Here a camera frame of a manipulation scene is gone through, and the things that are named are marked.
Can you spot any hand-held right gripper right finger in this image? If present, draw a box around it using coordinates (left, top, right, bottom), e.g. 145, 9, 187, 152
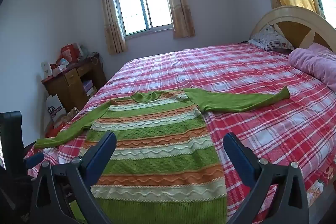
223, 132, 310, 224

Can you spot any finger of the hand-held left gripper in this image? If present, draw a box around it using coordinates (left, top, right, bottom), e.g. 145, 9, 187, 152
25, 152, 45, 169

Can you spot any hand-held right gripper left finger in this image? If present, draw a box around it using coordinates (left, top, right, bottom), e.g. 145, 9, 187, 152
29, 132, 117, 224

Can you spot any green orange striped knit sweater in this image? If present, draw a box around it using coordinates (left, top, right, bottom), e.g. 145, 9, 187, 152
34, 89, 290, 224

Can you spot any red plastic bag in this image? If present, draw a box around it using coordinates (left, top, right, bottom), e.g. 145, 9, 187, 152
45, 122, 69, 139

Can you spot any white paper shopping bag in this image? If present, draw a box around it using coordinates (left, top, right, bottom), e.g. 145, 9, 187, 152
43, 95, 67, 130

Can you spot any stack of books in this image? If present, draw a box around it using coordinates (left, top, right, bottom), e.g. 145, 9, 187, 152
83, 80, 97, 97

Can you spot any brown wooden desk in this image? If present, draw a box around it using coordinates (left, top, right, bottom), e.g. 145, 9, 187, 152
41, 53, 108, 113

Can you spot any bed with red plaid sheet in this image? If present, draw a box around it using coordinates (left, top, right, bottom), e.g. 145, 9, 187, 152
24, 42, 336, 224

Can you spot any patterned pillow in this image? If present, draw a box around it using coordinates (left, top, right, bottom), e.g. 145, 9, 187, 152
248, 24, 294, 52

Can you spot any pink fleece blanket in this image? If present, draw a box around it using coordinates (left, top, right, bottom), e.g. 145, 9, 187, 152
287, 43, 336, 93

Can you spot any cream wooden headboard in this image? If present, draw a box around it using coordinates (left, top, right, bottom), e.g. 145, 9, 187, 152
249, 6, 336, 52

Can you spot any sliding glass window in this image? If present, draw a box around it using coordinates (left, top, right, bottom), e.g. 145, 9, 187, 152
112, 0, 174, 36

